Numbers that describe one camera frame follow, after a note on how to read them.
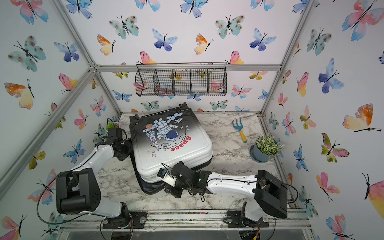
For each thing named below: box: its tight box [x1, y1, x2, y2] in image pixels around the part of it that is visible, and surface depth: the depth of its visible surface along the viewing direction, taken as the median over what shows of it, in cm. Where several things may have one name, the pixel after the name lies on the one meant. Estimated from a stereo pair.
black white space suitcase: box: [129, 102, 214, 195], surface depth 78 cm
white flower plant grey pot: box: [249, 134, 285, 163], surface depth 86 cm
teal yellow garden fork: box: [232, 118, 247, 144], surface depth 113 cm
